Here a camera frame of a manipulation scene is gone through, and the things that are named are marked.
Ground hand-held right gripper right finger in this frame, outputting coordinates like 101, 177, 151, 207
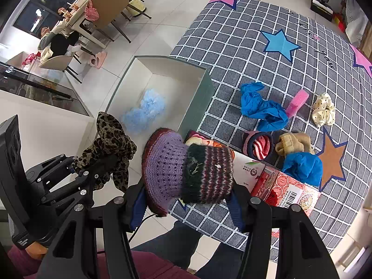
227, 187, 340, 279

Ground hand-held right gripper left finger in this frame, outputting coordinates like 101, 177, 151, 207
35, 184, 152, 279

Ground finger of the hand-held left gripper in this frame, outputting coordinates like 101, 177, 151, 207
26, 155, 77, 181
73, 153, 120, 200

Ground striped purple brown sock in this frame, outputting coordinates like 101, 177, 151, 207
142, 128, 235, 217

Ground pink and black knit sock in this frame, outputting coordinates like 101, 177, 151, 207
242, 131, 274, 161

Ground blue plastic shoe cover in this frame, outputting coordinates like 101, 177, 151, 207
241, 82, 266, 116
281, 153, 324, 186
257, 100, 289, 132

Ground tan fleece sock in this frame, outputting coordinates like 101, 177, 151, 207
275, 132, 316, 156

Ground white cardboard storage box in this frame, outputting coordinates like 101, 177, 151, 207
106, 56, 215, 140

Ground white polka dot sock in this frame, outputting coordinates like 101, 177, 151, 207
312, 92, 335, 128

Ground white cabinet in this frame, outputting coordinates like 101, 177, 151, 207
0, 89, 98, 166

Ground white printed paper bag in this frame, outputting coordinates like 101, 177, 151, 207
183, 130, 266, 189

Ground red printed flat box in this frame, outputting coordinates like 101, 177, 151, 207
250, 167, 320, 218

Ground person's maroon sweater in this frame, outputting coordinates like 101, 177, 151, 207
6, 246, 189, 279

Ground light blue fluffy scrunchie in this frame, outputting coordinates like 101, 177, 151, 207
120, 89, 167, 136

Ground black glass cabinet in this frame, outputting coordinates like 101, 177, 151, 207
0, 61, 90, 117

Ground beige dining chair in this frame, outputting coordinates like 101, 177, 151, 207
39, 54, 83, 83

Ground white dining table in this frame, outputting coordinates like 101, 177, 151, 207
62, 0, 108, 47

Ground red checked cloth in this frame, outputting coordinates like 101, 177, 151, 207
84, 0, 101, 21

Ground grey checked star blanket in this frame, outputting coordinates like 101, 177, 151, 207
169, 0, 372, 260

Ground dark window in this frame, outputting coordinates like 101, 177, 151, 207
14, 0, 79, 32

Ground pale yellow bin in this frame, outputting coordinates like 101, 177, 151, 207
128, 0, 146, 13

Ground small red box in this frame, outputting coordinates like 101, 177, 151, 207
333, 13, 346, 31

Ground white quilted bedding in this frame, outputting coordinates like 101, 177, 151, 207
344, 0, 368, 45

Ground black cable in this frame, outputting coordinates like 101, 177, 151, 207
128, 212, 159, 242

